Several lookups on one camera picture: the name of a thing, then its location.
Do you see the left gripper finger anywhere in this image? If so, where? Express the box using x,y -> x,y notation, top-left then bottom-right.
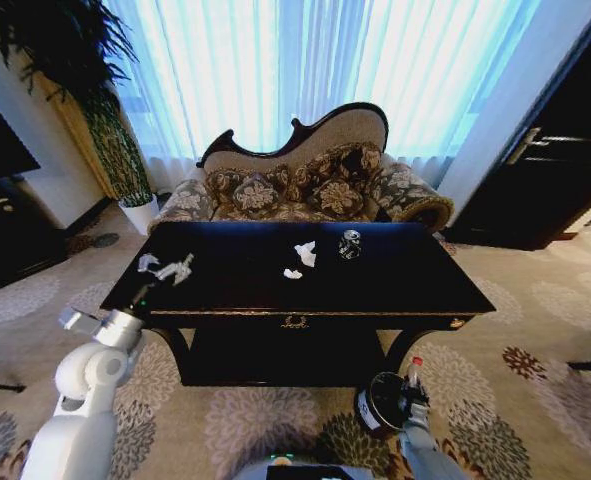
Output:
155,252 -> 196,287
137,252 -> 162,275

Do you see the black round trash bin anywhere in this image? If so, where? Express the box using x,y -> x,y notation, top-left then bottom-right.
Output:
355,370 -> 416,439

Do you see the pale bottle with red cap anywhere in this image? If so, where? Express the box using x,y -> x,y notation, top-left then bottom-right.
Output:
406,355 -> 425,396

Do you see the white plant pot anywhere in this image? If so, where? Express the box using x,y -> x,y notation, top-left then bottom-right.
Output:
118,193 -> 161,237

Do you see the floral brown cushion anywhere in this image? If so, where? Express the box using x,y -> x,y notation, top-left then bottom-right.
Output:
306,177 -> 372,222
292,149 -> 356,201
342,142 -> 384,187
205,167 -> 241,207
232,172 -> 290,218

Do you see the dark wooden table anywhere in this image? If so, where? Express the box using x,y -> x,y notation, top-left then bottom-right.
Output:
99,221 -> 496,389

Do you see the large crumpled white tissue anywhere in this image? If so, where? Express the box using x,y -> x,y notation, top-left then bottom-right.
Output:
293,240 -> 319,268

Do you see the beige side curtain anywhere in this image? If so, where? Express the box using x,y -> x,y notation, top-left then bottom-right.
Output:
37,74 -> 122,201

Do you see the dark television cabinet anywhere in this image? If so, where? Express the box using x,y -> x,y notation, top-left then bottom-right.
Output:
0,174 -> 70,301

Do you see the crushed dark drink can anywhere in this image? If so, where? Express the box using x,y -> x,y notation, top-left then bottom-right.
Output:
338,229 -> 364,262

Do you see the floral chaise sofa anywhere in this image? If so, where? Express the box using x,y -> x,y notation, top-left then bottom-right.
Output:
147,102 -> 455,236

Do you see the sheer white curtain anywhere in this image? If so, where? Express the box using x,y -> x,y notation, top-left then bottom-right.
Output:
102,0 -> 591,201

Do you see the tall green potted plant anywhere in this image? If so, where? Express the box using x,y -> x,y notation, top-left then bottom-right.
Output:
0,0 -> 154,209

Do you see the dark wooden door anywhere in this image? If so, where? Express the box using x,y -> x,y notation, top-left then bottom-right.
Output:
444,0 -> 591,252

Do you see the silver door handle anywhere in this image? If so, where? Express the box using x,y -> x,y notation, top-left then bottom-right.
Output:
504,126 -> 552,167

